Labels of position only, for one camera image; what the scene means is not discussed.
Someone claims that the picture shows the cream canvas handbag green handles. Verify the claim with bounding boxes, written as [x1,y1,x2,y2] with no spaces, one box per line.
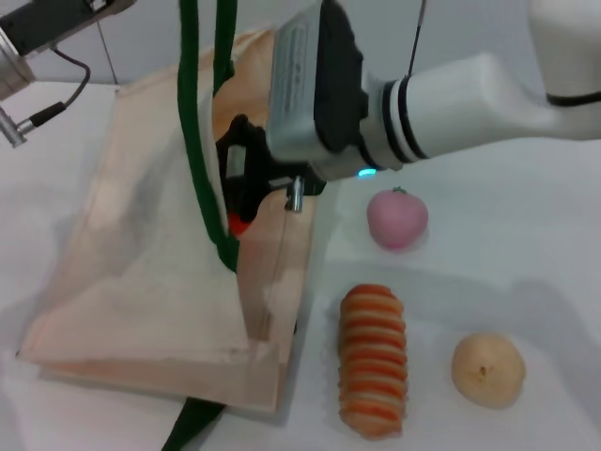
[16,0,320,451]

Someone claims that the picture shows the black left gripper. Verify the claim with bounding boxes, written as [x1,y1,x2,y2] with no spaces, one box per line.
[0,0,137,56]

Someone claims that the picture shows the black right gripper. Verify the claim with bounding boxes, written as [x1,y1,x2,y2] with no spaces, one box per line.
[213,114,330,223]

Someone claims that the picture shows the thin dark vertical cable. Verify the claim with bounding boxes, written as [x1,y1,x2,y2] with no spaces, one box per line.
[406,0,428,79]

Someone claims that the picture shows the silver right wrist connector plug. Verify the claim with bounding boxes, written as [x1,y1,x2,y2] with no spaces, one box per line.
[285,175,306,213]

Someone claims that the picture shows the grey black wrist camera box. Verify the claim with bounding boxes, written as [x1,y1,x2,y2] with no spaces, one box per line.
[265,0,375,182]

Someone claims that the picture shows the beige round toy fruit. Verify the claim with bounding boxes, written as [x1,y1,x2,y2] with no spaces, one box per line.
[450,331,527,410]

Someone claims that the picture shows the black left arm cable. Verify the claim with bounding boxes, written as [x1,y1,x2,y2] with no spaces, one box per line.
[0,46,91,150]

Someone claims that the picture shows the pink toy peach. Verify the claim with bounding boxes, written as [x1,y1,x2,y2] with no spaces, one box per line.
[365,185,429,252]

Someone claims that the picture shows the orange striped bread roll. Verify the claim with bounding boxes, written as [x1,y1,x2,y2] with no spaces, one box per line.
[338,283,408,441]

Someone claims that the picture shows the orange toy fruit with stem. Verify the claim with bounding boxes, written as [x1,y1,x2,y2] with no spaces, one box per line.
[226,211,251,238]

